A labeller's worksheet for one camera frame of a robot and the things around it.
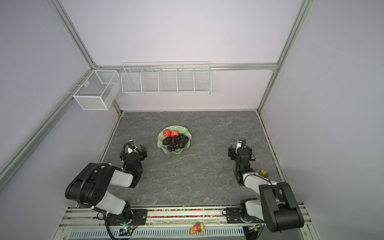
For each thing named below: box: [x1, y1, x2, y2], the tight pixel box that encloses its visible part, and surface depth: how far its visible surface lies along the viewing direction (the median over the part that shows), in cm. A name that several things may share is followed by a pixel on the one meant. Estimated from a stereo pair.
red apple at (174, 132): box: [171, 130, 180, 138], surface depth 102 cm
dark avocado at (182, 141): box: [178, 136, 189, 149], surface depth 96 cm
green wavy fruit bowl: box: [157, 125, 192, 154], surface depth 101 cm
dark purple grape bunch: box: [167, 133, 184, 152], surface depth 98 cm
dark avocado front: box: [162, 137, 173, 146], surface depth 98 cm
